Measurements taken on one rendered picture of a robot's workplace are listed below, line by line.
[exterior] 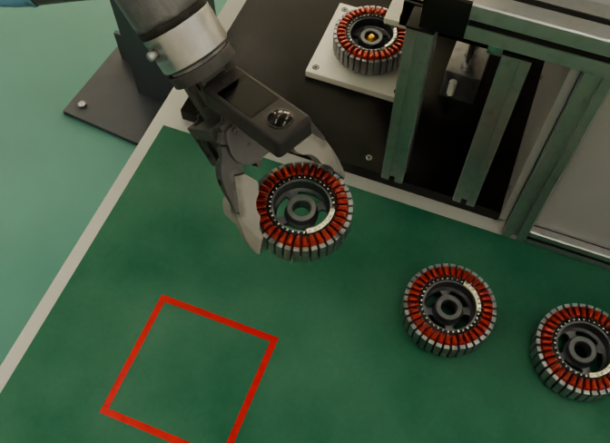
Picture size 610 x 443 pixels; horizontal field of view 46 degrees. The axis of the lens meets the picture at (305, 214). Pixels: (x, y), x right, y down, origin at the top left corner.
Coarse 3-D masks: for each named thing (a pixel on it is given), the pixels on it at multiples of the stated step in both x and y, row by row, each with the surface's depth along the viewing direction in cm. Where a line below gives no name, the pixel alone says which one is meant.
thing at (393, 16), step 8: (392, 0) 98; (400, 0) 98; (408, 0) 92; (392, 8) 97; (400, 8) 97; (408, 8) 93; (392, 16) 96; (400, 16) 94; (408, 16) 94; (392, 24) 97; (400, 24) 95; (456, 40) 94; (464, 40) 94; (472, 48) 95; (472, 56) 97; (464, 64) 99
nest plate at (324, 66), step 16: (336, 16) 110; (320, 48) 107; (320, 64) 105; (336, 64) 105; (320, 80) 105; (336, 80) 104; (352, 80) 104; (368, 80) 104; (384, 80) 104; (384, 96) 103
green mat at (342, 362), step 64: (128, 192) 98; (192, 192) 98; (128, 256) 93; (192, 256) 93; (256, 256) 93; (384, 256) 93; (448, 256) 93; (512, 256) 93; (64, 320) 88; (128, 320) 88; (192, 320) 88; (256, 320) 88; (320, 320) 88; (384, 320) 88; (512, 320) 88; (64, 384) 84; (128, 384) 84; (192, 384) 84; (320, 384) 84; (384, 384) 84; (448, 384) 84; (512, 384) 84
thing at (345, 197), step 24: (288, 168) 79; (312, 168) 79; (264, 192) 78; (288, 192) 80; (312, 192) 80; (336, 192) 78; (264, 216) 76; (288, 216) 78; (312, 216) 77; (336, 216) 76; (264, 240) 76; (288, 240) 75; (312, 240) 75; (336, 240) 75
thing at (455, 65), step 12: (456, 48) 101; (480, 48) 101; (456, 60) 100; (480, 60) 100; (456, 72) 99; (468, 72) 99; (480, 72) 99; (444, 84) 102; (468, 84) 100; (456, 96) 103; (468, 96) 102
